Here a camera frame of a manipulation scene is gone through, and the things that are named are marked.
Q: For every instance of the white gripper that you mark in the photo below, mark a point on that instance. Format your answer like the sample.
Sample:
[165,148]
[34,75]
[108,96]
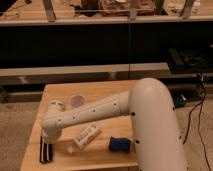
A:
[50,136]

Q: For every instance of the black whiteboard eraser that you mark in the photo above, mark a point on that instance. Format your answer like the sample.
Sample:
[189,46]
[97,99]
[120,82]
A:
[46,152]

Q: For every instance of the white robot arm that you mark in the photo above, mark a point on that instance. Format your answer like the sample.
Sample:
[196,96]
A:
[156,132]

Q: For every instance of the white tube bottle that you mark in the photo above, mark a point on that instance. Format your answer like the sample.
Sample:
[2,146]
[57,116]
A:
[87,135]

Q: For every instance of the blue tape roll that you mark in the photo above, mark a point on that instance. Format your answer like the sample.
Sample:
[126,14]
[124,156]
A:
[119,144]

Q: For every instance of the metal shelf rack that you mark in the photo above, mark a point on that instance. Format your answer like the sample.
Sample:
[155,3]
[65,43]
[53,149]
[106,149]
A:
[44,41]

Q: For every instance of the small black box on floor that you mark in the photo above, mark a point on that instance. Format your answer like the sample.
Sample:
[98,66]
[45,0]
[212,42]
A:
[179,101]

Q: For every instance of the black device on shelf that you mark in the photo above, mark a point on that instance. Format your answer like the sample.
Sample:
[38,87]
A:
[190,61]

